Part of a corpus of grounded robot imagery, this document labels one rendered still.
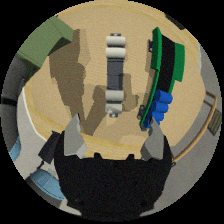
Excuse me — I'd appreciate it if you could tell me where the blue plastic bar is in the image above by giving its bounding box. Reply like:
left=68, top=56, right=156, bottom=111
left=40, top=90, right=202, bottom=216
left=154, top=89, right=173, bottom=104
left=150, top=100, right=169, bottom=113
left=147, top=110, right=164, bottom=121
left=143, top=118, right=160, bottom=128

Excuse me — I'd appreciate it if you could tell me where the white cylinder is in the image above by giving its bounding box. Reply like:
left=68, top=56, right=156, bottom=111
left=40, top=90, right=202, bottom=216
left=105, top=90, right=124, bottom=101
left=106, top=36, right=125, bottom=46
left=105, top=103, right=122, bottom=114
left=106, top=48, right=125, bottom=58

